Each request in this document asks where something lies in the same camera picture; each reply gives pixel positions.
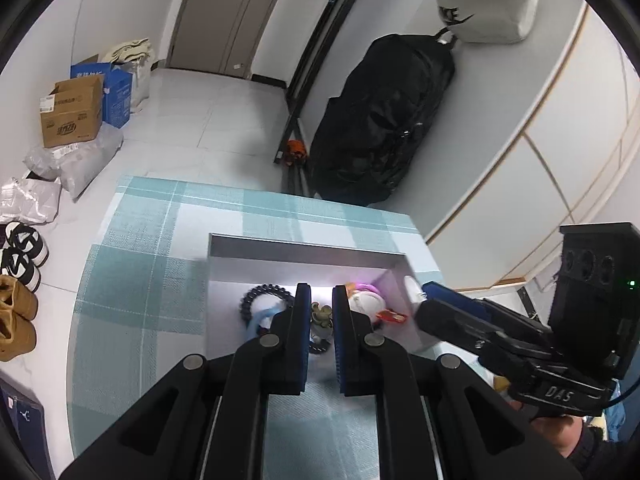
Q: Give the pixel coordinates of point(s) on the grey cardboard box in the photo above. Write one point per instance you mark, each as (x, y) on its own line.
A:
(300, 247)

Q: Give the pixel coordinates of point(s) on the person's right hand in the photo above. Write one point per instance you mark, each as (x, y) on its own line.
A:
(555, 432)

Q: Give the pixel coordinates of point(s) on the white sack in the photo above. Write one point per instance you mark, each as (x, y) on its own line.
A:
(141, 85)

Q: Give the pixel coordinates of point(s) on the brown cardboard box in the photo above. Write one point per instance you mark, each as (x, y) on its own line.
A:
(70, 115)

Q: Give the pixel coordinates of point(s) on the purple bangle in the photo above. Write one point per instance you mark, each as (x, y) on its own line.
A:
(372, 287)

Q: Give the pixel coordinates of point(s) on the black folded stand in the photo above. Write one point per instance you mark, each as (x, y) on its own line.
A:
(320, 60)

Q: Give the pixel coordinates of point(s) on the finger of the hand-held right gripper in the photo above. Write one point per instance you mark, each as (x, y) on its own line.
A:
(450, 322)
(450, 295)

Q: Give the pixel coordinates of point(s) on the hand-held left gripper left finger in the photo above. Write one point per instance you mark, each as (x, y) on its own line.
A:
(300, 335)

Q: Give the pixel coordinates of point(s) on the light blue bangle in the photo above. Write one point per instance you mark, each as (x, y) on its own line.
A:
(255, 322)

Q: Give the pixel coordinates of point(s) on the black and white slipper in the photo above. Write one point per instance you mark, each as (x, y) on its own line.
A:
(25, 240)
(20, 270)

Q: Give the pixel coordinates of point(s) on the white cabinet with wood trim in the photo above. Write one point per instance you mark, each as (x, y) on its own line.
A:
(550, 135)

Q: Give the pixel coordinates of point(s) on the grey plastic parcel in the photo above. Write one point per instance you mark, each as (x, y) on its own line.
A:
(85, 160)

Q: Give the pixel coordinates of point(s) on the orange clamp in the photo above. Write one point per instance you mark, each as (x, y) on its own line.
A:
(295, 150)

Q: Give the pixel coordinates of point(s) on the white hanging bag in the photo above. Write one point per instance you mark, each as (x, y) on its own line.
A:
(480, 5)

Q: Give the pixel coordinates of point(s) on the grey door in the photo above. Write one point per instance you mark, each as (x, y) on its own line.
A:
(225, 15)

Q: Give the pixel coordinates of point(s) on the white round toy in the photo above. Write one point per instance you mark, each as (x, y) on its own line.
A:
(367, 305)

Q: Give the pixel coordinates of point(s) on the large black bag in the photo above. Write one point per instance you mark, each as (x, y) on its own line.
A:
(380, 120)

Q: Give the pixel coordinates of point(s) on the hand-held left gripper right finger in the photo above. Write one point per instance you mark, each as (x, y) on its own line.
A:
(342, 340)

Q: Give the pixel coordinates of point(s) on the beige tote bag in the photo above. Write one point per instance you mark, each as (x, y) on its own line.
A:
(125, 52)

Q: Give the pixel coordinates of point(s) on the teal checked tablecloth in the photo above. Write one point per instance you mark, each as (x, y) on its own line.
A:
(150, 270)

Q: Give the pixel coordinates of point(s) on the dark blue bag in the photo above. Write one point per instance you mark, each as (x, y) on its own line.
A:
(22, 425)

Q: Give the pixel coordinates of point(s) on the blue carton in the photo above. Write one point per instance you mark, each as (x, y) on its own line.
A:
(117, 97)
(87, 70)

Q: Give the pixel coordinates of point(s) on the person's right forearm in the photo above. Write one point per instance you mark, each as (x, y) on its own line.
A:
(600, 455)

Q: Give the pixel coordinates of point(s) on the small figure charm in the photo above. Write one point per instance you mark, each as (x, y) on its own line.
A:
(321, 316)

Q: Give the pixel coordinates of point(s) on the white plastic parcel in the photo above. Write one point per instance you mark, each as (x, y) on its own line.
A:
(30, 200)

